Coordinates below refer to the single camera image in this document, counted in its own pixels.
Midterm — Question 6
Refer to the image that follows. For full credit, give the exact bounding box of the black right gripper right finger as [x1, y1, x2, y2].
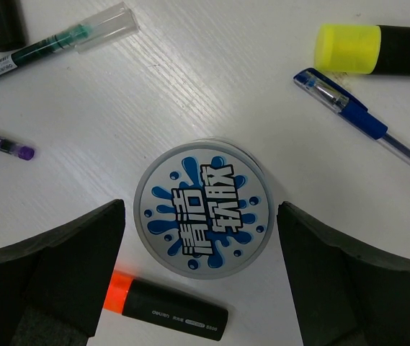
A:
[277, 202, 410, 345]

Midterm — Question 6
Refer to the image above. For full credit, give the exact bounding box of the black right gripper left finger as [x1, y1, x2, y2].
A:
[0, 199, 125, 345]

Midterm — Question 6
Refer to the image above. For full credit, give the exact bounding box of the pink highlighter marker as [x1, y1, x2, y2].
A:
[0, 0, 27, 53]

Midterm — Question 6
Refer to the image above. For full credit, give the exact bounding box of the orange highlighter marker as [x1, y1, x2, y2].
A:
[103, 271, 228, 341]

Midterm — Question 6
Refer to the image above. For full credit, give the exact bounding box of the purple gel pen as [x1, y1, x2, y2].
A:
[0, 136, 35, 161]

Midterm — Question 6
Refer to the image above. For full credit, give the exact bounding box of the blue ballpoint pen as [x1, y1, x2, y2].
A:
[293, 68, 410, 166]

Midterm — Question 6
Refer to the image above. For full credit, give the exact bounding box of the yellow highlighter marker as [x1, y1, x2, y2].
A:
[313, 24, 410, 76]

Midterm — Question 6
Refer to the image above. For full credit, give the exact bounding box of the green gel pen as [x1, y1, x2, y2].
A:
[0, 2, 138, 76]

